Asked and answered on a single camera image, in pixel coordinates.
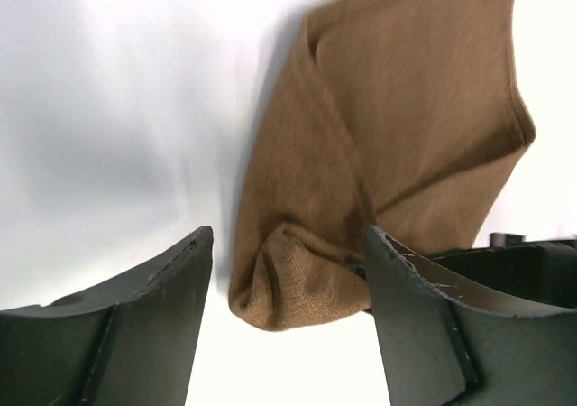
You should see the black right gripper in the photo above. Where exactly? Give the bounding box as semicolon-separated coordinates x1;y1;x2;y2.
346;232;577;312

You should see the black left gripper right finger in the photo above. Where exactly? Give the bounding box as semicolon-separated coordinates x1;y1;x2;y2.
362;224;577;406

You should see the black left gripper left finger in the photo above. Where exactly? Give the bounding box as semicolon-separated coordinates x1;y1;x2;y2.
1;226;214;406

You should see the brown cloth napkin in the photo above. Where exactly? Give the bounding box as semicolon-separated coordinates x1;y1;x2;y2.
228;0;536;331

